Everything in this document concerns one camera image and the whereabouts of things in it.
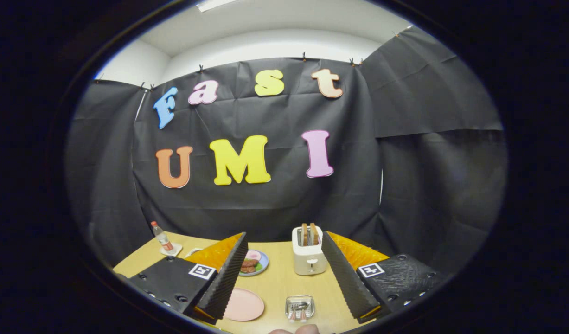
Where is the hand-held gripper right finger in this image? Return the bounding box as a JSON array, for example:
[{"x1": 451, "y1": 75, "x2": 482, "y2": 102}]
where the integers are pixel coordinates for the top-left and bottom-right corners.
[{"x1": 321, "y1": 231, "x2": 445, "y2": 324}]

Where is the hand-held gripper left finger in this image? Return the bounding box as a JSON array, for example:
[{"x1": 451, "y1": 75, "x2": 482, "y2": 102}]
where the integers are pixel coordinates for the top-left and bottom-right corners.
[{"x1": 127, "y1": 232, "x2": 249, "y2": 324}]

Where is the metal wire basket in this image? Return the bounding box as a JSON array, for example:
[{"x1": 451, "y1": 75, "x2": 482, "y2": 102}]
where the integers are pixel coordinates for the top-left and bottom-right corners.
[{"x1": 285, "y1": 295, "x2": 315, "y2": 323}]

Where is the blue plate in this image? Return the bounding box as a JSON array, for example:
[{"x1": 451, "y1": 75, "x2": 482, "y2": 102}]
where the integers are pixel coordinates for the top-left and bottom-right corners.
[{"x1": 239, "y1": 249, "x2": 269, "y2": 277}]

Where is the white toaster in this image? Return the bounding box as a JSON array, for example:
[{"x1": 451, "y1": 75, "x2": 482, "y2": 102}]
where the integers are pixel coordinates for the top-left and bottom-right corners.
[{"x1": 292, "y1": 225, "x2": 328, "y2": 276}]

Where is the clear bottle with red cap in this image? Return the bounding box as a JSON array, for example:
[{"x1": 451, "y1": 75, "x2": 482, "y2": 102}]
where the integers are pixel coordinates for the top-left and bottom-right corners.
[{"x1": 150, "y1": 221, "x2": 174, "y2": 252}]

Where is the ceiling light panel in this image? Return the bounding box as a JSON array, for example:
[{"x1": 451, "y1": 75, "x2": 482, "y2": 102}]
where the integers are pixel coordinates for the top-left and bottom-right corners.
[{"x1": 196, "y1": 0, "x2": 241, "y2": 13}]

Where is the pink plate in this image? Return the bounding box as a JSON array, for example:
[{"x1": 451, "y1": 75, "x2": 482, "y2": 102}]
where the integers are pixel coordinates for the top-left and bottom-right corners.
[{"x1": 223, "y1": 288, "x2": 265, "y2": 322}]

